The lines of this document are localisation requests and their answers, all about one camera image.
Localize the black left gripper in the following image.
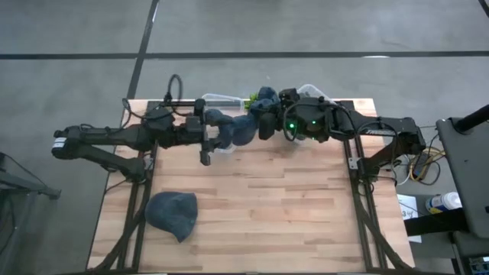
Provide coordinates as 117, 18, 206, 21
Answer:
185, 98, 229, 167

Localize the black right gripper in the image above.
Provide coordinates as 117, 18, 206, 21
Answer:
259, 99, 306, 141

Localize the blue denim hat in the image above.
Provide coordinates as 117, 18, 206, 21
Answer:
206, 86, 282, 150
144, 191, 199, 244

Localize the small green potted plant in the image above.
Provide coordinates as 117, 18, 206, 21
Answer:
244, 92, 261, 110

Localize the clear plastic container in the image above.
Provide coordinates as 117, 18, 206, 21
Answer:
201, 93, 245, 154
297, 83, 337, 106

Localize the white paper sheet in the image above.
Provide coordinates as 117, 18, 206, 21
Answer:
397, 193, 423, 244

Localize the white wipes canister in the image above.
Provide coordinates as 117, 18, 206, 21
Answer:
425, 192, 463, 215

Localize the black flat bar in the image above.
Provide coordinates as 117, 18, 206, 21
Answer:
403, 208, 471, 237

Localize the black metal stand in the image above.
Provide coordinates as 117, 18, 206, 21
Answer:
0, 152, 62, 275

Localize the grey cart panel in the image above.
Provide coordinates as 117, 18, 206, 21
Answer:
436, 116, 489, 240

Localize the black pole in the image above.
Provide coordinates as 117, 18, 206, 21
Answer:
454, 105, 489, 133

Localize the grey cart base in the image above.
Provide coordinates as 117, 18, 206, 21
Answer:
452, 231, 489, 275

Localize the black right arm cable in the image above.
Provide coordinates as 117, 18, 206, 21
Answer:
281, 102, 307, 143

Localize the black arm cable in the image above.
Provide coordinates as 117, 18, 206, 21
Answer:
281, 102, 307, 143
121, 74, 184, 120

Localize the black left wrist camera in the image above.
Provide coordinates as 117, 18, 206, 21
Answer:
186, 115, 206, 134

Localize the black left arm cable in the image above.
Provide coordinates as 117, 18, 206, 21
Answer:
121, 74, 184, 120

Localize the black aluminium table frame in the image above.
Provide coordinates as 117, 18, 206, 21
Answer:
89, 99, 413, 273

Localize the yellow cable bundle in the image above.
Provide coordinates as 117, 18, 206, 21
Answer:
408, 148, 446, 183

